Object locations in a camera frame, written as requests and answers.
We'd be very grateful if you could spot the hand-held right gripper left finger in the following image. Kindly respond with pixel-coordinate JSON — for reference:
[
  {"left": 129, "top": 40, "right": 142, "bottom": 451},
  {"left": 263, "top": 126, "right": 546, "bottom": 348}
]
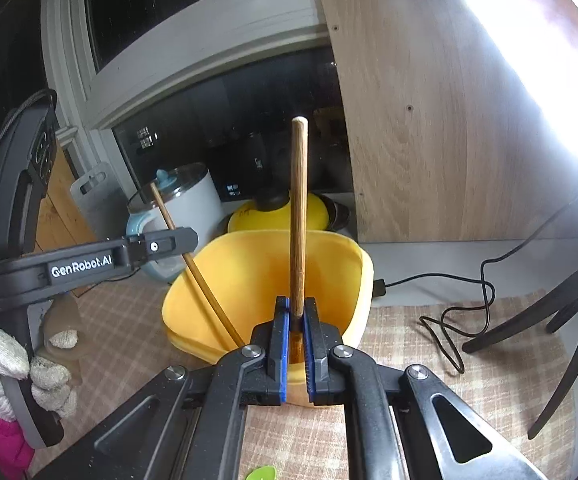
[{"left": 34, "top": 296, "right": 290, "bottom": 480}]

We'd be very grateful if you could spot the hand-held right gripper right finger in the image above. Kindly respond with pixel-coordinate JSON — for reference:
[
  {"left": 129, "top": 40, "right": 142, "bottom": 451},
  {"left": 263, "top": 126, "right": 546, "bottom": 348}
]
[{"left": 304, "top": 297, "right": 550, "bottom": 480}]

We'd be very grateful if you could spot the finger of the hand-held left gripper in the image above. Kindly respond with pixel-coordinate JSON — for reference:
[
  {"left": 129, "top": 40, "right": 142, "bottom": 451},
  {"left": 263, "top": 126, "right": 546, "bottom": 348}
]
[{"left": 127, "top": 227, "right": 199, "bottom": 267}]

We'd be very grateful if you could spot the thin wooden chopstick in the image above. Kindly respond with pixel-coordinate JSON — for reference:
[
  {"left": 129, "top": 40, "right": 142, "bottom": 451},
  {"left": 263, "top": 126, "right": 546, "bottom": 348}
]
[{"left": 149, "top": 182, "right": 246, "bottom": 349}]

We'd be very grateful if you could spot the yellow plastic utensil container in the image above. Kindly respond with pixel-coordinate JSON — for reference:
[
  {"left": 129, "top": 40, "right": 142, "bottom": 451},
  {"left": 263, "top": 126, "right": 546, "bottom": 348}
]
[{"left": 162, "top": 229, "right": 374, "bottom": 408}]

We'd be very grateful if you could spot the thick wooden chopstick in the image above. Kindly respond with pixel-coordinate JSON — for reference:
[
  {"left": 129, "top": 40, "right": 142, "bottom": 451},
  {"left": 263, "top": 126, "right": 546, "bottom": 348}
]
[{"left": 289, "top": 117, "right": 310, "bottom": 361}]

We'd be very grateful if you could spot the blue white electric cooker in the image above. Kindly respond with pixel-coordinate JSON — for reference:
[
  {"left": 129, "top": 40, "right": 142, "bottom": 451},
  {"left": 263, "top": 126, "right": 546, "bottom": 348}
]
[{"left": 126, "top": 162, "right": 225, "bottom": 282}]

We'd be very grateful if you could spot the pine wood board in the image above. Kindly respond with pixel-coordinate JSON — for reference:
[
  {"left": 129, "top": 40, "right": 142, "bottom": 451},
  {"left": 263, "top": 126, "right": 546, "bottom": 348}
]
[{"left": 0, "top": 152, "right": 99, "bottom": 257}]

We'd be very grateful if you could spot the grey plastic cutting board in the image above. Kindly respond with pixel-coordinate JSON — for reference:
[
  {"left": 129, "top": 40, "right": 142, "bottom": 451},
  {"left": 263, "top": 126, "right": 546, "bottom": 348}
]
[{"left": 70, "top": 162, "right": 136, "bottom": 241}]

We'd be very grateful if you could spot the beige checked tablecloth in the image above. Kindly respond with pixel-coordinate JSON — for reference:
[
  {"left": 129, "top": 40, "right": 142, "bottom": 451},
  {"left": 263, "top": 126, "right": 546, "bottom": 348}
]
[{"left": 29, "top": 270, "right": 577, "bottom": 480}]

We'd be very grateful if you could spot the yellow lid with black knob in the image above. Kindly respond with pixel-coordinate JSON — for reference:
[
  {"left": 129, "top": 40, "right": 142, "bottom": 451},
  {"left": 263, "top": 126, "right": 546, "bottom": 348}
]
[{"left": 227, "top": 186, "right": 331, "bottom": 234}]

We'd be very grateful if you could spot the dark metal bowl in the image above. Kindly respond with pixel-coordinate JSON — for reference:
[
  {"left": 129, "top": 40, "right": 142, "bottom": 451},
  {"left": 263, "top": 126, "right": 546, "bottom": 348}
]
[{"left": 328, "top": 199, "right": 354, "bottom": 231}]

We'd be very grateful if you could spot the oak wood panel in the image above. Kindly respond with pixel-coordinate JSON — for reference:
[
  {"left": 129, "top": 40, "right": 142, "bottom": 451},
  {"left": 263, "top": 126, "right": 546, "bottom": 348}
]
[{"left": 316, "top": 0, "right": 578, "bottom": 245}]

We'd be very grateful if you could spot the black tripod stand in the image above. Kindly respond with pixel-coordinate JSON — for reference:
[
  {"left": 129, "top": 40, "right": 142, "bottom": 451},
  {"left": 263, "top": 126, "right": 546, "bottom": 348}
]
[{"left": 461, "top": 224, "right": 578, "bottom": 441}]

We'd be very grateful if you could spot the white window frame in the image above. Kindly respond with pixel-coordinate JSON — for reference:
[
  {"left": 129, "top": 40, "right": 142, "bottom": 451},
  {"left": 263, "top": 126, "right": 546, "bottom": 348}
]
[{"left": 42, "top": 0, "right": 376, "bottom": 131}]

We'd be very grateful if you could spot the black power cable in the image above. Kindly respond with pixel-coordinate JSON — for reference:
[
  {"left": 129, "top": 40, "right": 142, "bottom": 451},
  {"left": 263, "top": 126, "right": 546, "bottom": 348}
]
[{"left": 384, "top": 197, "right": 578, "bottom": 377}]

